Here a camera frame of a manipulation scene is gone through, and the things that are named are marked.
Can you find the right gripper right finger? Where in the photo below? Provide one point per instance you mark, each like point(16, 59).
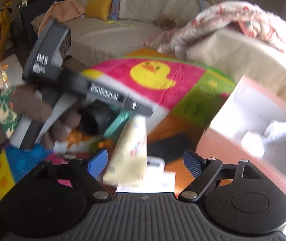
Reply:
point(194, 163)

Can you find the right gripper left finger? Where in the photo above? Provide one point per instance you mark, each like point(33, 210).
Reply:
point(97, 163)

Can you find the cream lotion tube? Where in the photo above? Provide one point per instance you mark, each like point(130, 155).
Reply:
point(129, 159)

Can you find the small white box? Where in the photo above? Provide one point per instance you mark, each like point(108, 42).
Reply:
point(156, 179)

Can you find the teal crank handle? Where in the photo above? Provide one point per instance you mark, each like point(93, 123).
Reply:
point(117, 123)

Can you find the black hair dryer nozzle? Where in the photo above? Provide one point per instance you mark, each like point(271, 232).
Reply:
point(96, 118)

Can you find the gloved left hand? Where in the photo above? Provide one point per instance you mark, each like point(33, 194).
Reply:
point(18, 102)

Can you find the peach blanket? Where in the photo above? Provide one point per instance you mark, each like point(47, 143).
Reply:
point(62, 11)

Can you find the colourful cartoon play mat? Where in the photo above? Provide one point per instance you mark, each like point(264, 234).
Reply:
point(184, 97)

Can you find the pink cardboard box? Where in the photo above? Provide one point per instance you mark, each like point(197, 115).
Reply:
point(251, 125)

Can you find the yellow cushion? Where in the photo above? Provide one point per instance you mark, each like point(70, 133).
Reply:
point(99, 9)

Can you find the beige sofa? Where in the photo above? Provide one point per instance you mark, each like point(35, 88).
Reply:
point(131, 22)

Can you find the floral pink white blanket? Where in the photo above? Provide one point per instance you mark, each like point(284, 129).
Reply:
point(247, 18)

